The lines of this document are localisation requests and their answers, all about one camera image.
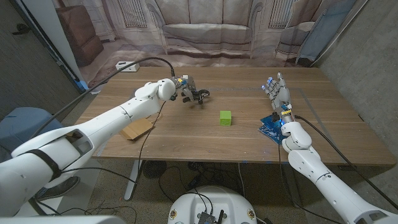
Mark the white power box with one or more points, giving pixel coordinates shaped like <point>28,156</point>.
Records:
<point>133,67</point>

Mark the black grip strengthener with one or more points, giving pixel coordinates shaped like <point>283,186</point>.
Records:
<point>204,92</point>

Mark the brown cardboard piece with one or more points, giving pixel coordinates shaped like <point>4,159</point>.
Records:
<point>136,129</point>

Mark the white table leg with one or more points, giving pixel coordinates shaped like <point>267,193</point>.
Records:
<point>133,180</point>

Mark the black antenna module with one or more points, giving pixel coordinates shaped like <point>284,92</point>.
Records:
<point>206,218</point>

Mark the printed sofa room backdrop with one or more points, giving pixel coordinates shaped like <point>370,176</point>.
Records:
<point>205,31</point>

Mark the blue-grey bin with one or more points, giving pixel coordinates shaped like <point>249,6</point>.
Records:
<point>18,127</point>

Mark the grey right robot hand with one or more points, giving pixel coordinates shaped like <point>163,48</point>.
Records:
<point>282,95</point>

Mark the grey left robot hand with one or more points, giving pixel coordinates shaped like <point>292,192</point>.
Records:
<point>187,87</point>

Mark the blue gel bag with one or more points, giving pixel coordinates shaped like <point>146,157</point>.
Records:
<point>269,130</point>

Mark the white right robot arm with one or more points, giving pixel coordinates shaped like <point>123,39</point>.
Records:
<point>326,183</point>

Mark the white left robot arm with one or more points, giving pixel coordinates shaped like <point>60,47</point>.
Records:
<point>93,127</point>

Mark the grey table leg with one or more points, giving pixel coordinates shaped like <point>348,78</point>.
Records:
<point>291,186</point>

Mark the blue tape piece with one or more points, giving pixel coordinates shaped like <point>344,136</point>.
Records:
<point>82,85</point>

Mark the green block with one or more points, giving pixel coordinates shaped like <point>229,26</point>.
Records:
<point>225,118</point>

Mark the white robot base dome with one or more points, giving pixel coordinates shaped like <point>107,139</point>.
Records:
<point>211,200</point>

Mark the black round fan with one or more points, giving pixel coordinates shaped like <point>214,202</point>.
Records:
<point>155,169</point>

